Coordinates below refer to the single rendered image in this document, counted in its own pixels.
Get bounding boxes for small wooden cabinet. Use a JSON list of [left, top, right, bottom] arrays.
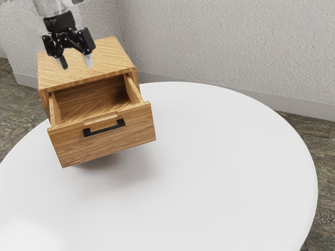
[[37, 36, 138, 122]]

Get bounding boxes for wooden drawer with black handle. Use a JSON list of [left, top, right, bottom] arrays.
[[47, 73, 157, 169]]

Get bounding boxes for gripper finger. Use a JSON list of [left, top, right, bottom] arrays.
[[67, 27, 96, 69], [41, 31, 69, 70]]

